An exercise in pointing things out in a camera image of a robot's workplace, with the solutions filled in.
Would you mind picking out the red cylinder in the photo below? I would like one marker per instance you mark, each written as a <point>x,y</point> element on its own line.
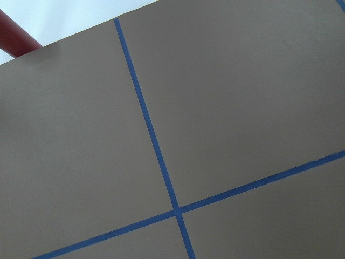
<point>15,41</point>

